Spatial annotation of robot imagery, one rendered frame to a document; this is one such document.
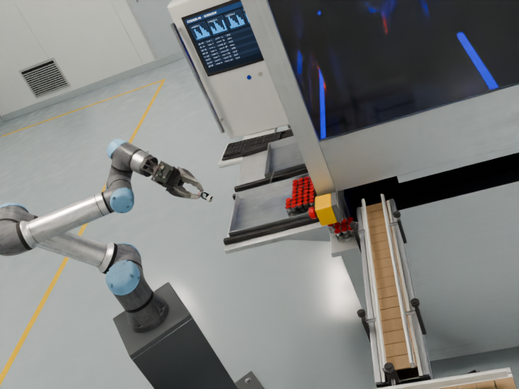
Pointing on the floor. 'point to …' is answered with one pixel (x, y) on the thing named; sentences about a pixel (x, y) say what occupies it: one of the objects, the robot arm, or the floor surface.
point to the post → (299, 119)
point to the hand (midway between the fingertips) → (198, 192)
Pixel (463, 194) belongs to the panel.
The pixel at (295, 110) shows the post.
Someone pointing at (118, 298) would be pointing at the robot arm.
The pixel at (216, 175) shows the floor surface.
